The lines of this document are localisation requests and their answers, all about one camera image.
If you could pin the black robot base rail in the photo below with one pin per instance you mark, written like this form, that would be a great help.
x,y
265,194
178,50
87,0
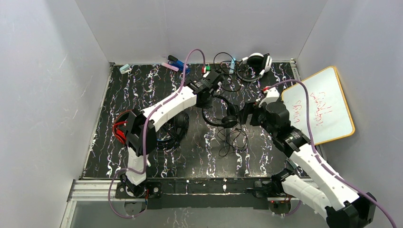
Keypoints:
x,y
256,193

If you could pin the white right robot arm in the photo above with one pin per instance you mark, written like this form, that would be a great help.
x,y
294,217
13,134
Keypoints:
x,y
339,205

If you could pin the mint eraser block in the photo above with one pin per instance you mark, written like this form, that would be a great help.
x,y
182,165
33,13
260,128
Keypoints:
x,y
124,69

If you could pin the blue stapler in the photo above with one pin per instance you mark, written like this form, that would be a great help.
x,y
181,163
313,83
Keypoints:
x,y
175,62

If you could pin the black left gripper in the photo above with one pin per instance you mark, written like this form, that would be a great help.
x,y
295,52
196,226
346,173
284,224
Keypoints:
x,y
215,79

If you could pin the white headphones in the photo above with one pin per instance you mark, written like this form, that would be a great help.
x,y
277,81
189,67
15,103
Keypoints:
x,y
260,63

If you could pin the blue black headphones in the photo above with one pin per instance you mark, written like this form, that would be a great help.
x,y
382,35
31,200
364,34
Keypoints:
x,y
176,128

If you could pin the yellow framed whiteboard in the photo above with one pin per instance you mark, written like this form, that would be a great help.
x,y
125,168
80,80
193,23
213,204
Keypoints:
x,y
320,107

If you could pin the pink marker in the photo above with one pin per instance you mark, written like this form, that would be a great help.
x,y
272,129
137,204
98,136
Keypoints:
x,y
169,66

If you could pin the red headphones with cable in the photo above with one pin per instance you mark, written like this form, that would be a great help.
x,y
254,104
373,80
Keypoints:
x,y
119,126

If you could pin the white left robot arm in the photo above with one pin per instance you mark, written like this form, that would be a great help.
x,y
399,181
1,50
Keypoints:
x,y
142,125

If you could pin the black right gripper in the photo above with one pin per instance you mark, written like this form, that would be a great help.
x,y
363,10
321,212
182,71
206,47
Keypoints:
x,y
244,112

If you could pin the light blue marker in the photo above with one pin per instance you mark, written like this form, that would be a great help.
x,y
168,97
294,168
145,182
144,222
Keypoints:
x,y
232,66

